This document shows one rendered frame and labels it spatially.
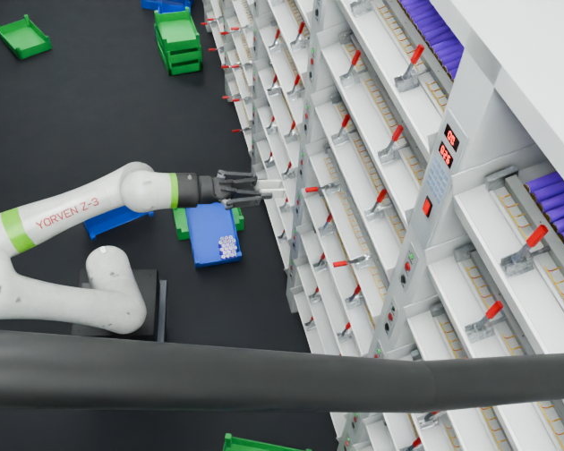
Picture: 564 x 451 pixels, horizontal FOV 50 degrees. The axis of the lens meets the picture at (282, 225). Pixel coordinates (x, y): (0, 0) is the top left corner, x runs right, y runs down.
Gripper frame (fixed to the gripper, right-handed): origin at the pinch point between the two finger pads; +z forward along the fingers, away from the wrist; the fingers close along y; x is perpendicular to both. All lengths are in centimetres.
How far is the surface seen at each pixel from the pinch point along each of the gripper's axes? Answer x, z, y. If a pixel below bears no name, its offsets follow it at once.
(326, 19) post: 42.6, 9.2, -16.0
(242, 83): -57, 28, -128
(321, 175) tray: -2.0, 17.8, -6.8
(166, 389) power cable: 94, -48, 102
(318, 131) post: 6.8, 17.0, -16.1
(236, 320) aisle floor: -94, 9, -17
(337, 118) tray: 17.9, 17.2, -8.5
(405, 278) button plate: 24, 12, 50
